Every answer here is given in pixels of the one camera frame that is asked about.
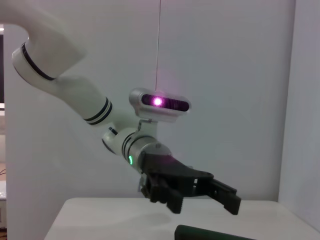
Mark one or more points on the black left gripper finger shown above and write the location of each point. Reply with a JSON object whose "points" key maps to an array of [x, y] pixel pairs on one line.
{"points": [[165, 192], [225, 197]]}

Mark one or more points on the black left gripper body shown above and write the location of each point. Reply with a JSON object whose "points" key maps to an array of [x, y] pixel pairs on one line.
{"points": [[172, 170]]}

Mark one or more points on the green glasses case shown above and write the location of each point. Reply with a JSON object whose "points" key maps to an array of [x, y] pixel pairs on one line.
{"points": [[200, 233]]}

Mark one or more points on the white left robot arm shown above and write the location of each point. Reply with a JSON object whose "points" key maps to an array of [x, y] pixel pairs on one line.
{"points": [[82, 92]]}

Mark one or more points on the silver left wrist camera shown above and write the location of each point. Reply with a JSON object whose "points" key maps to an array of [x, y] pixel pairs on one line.
{"points": [[160, 113]]}

